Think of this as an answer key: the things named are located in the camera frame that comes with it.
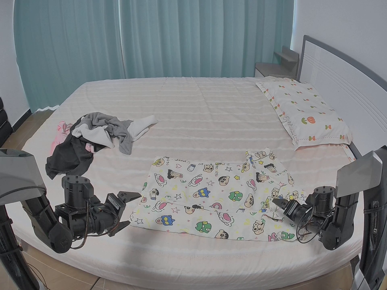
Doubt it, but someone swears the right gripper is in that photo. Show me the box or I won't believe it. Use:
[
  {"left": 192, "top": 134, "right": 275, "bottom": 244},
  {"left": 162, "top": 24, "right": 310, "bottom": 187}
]
[{"left": 280, "top": 199, "right": 314, "bottom": 224}]

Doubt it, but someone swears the bed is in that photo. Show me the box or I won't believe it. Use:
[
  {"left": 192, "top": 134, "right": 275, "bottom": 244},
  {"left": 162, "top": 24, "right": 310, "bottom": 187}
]
[{"left": 12, "top": 35, "right": 387, "bottom": 286}]

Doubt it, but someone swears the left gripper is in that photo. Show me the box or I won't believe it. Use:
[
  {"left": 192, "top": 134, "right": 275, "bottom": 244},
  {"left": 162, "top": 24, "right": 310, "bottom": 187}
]
[{"left": 88, "top": 191, "right": 143, "bottom": 238}]

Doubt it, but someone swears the white printed pillow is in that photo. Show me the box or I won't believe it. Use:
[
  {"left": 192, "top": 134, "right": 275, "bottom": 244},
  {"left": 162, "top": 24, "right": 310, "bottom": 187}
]
[{"left": 255, "top": 76, "right": 354, "bottom": 152}]

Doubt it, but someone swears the black chest of drawers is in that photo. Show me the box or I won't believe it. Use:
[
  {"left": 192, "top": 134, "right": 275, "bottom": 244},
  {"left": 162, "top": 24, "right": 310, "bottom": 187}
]
[{"left": 0, "top": 97, "right": 13, "bottom": 141}]

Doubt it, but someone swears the blue-green curtain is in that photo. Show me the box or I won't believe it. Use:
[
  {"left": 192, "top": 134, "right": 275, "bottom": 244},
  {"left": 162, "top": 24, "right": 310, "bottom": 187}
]
[
  {"left": 14, "top": 0, "right": 126, "bottom": 112},
  {"left": 119, "top": 0, "right": 295, "bottom": 78}
]

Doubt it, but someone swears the white printed pyjama top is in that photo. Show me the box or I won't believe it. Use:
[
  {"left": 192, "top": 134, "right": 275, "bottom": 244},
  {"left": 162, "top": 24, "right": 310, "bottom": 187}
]
[{"left": 129, "top": 148, "right": 306, "bottom": 242}]

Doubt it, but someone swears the pile of clothes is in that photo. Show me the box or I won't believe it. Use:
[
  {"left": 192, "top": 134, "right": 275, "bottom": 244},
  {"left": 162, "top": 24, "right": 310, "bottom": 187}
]
[{"left": 45, "top": 112, "right": 158, "bottom": 180}]

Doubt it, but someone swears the grey bedside table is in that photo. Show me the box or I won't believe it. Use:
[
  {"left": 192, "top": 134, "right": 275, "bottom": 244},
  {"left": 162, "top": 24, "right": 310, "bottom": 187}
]
[{"left": 255, "top": 46, "right": 300, "bottom": 79}]

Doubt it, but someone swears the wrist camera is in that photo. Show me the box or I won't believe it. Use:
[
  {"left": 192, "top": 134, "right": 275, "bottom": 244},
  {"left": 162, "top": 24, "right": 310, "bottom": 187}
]
[
  {"left": 284, "top": 201, "right": 299, "bottom": 220},
  {"left": 105, "top": 193, "right": 122, "bottom": 212}
]

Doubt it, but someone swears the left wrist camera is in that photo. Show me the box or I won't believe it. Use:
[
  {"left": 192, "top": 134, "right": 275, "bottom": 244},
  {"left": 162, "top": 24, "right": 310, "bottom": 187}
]
[{"left": 105, "top": 193, "right": 122, "bottom": 212}]

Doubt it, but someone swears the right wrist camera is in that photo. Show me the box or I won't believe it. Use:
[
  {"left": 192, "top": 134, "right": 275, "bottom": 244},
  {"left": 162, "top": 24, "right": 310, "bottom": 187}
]
[{"left": 284, "top": 201, "right": 299, "bottom": 220}]

